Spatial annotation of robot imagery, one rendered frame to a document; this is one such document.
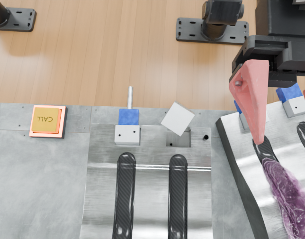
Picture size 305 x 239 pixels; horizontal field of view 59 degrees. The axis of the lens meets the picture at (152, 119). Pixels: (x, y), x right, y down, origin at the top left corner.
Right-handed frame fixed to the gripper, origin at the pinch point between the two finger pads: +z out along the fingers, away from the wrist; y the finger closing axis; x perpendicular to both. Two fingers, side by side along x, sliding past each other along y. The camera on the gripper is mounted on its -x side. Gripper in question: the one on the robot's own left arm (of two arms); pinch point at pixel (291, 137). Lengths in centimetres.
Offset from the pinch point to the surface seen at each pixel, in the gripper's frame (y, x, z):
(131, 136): -18.6, 27.9, -4.0
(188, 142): -6.2, 33.3, -4.4
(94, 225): -24.5, 30.6, 13.8
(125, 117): -20.3, 29.3, -8.3
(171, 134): -10.2, 33.4, -6.0
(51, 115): -39, 36, -9
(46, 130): -40, 36, -5
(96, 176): -25.3, 30.7, 4.3
